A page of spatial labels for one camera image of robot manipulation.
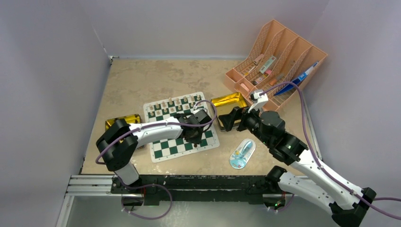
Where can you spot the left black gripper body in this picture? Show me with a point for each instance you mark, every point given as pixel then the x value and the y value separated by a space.
pixel 196 137

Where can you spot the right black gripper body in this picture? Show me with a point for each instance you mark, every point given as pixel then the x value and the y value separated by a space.
pixel 239 114

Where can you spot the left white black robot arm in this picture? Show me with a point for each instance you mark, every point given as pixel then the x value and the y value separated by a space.
pixel 118 143

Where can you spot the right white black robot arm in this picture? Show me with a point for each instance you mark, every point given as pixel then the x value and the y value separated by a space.
pixel 345 202

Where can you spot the white chess pieces row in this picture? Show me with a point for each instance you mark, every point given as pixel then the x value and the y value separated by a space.
pixel 168 107

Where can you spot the right gold tin tray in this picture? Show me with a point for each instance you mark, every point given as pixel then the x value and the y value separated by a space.
pixel 225 104

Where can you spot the gold tin tray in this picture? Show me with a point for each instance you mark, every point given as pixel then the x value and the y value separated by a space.
pixel 225 104
pixel 130 119

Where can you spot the blue packaged toy blister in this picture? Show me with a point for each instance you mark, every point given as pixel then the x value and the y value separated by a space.
pixel 241 155

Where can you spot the left gold tin tray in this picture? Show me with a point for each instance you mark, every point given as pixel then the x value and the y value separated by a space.
pixel 130 119

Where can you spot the teal white box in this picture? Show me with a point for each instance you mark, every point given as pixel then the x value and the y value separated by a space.
pixel 269 64

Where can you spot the peach plastic file organizer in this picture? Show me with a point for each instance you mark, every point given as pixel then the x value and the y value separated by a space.
pixel 294 55

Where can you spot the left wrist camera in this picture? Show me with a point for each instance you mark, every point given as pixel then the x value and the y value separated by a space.
pixel 201 111

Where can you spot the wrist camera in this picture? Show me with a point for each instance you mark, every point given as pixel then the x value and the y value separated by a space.
pixel 201 111
pixel 259 99

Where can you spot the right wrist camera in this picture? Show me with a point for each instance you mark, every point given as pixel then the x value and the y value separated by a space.
pixel 259 99

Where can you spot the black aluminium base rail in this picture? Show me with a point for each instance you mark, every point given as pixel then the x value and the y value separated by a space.
pixel 153 189

